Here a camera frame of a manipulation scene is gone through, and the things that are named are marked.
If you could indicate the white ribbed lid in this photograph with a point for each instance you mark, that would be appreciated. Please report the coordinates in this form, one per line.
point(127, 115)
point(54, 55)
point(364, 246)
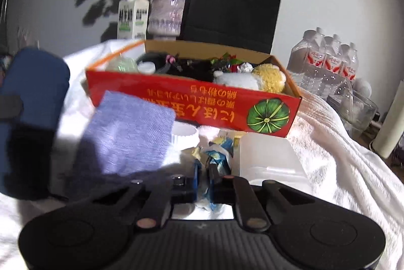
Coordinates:
point(184, 134)

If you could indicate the yellow and white plush toy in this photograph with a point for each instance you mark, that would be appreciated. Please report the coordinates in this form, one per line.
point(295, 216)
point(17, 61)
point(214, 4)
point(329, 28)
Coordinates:
point(252, 79)

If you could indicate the pack of water bottles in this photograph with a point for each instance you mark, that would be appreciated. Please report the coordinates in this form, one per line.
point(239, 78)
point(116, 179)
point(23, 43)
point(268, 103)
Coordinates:
point(325, 68)

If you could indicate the purple cloth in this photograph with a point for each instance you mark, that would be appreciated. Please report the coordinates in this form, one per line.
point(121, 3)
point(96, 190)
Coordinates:
point(132, 128)

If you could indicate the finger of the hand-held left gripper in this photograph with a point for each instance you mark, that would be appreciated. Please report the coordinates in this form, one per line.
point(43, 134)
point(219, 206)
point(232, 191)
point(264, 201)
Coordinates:
point(11, 109)

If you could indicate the blue yellow snack packet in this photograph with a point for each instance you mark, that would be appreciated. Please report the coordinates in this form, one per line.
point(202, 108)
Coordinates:
point(221, 156)

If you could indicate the white round gadget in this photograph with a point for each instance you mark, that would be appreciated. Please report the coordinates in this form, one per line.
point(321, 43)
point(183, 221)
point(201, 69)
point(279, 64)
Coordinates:
point(363, 87)

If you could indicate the iridescent green bag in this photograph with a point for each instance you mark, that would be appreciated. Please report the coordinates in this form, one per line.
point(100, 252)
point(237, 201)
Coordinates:
point(121, 65)

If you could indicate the artificial red rose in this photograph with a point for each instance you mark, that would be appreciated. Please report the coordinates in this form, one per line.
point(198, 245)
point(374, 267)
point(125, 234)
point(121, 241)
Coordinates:
point(227, 63)

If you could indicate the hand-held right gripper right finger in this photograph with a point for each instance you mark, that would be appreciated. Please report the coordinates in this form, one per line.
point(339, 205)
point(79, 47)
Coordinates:
point(212, 186)

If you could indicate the white fluffy blanket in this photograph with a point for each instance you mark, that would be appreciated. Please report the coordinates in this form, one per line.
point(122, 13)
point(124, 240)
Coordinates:
point(341, 169)

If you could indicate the clear glass bowl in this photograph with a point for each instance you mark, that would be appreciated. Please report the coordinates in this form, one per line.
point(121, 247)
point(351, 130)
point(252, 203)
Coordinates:
point(353, 112)

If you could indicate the red cardboard box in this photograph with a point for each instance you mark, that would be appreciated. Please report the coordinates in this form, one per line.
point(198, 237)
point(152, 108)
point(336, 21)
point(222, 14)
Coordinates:
point(205, 99)

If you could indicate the black paper bag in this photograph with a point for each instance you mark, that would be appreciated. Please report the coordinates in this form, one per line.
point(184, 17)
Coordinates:
point(233, 8)

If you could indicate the purple glass vase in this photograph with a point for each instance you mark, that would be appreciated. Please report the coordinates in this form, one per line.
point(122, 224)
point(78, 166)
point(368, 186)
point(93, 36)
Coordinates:
point(165, 14)

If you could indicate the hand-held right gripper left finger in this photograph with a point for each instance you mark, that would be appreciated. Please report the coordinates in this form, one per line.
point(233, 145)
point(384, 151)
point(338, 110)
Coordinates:
point(197, 183)

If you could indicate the white plastic container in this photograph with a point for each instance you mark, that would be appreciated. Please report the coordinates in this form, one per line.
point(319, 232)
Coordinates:
point(268, 156)

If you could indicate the white capped jar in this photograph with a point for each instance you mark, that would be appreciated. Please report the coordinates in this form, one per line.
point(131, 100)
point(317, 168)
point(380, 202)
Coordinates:
point(146, 68)

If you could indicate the white milk carton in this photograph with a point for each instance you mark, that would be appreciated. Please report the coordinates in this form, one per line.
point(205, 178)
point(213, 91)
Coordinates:
point(132, 17)

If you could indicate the white thermos bottle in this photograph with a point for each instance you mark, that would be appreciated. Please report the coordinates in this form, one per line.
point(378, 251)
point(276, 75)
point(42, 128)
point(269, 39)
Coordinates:
point(389, 128)

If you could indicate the navy blue pouch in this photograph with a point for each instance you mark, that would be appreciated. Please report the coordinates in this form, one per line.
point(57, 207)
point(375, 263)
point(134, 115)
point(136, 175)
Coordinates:
point(34, 84)

